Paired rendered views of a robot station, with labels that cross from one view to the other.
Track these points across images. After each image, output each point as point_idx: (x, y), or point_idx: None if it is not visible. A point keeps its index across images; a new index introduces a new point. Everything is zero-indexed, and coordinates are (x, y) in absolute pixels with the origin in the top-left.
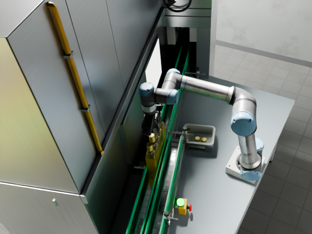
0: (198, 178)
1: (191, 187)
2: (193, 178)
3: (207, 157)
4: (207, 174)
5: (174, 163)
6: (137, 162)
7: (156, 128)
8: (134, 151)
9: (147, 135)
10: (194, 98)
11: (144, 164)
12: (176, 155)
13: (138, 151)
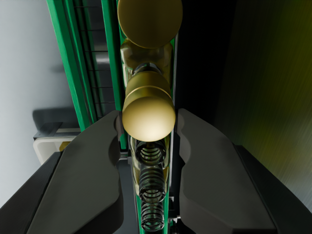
0: (44, 48)
1: (49, 18)
2: (57, 47)
3: (51, 111)
4: (29, 65)
5: (60, 35)
6: (206, 64)
7: (39, 226)
8: (237, 51)
9: (183, 111)
10: (124, 217)
11: (187, 68)
12: (98, 91)
13: (209, 90)
